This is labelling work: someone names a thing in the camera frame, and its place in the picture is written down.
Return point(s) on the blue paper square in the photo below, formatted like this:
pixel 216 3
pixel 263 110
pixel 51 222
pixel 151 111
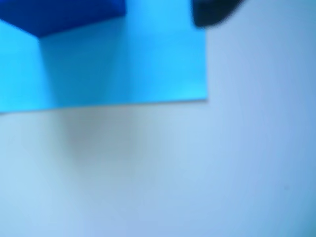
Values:
pixel 148 61

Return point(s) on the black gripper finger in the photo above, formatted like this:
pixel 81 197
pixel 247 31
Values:
pixel 212 11

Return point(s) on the large blue cube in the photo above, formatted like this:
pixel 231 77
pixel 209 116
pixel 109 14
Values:
pixel 61 14

